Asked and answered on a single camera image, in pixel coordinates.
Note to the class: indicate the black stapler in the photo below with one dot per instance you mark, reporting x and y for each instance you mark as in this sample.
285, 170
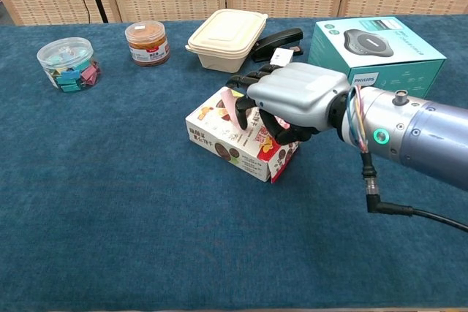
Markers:
278, 38

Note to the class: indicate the colourful snack box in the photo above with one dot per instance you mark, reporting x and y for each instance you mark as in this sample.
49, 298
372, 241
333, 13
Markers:
219, 133

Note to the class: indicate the clear jar of binder clips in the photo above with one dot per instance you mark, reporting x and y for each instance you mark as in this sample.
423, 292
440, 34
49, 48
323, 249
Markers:
69, 67

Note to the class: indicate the teal Philips speaker box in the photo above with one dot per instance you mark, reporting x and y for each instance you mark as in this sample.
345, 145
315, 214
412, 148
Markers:
373, 41

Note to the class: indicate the pink paper strip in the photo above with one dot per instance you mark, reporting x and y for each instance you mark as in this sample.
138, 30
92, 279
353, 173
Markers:
229, 103

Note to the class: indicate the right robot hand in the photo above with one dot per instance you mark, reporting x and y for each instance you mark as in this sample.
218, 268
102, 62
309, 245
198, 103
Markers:
296, 96

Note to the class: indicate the beige lidded lunch container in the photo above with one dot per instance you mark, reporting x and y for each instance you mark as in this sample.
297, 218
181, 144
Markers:
223, 38

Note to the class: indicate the jar with orange lid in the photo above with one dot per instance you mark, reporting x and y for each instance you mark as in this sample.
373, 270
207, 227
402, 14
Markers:
148, 47

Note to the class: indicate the small white staples box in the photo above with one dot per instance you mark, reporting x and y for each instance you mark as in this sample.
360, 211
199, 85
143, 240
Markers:
281, 55

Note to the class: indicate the blue felt table cover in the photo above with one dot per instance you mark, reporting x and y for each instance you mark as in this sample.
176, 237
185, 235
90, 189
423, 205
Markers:
146, 217

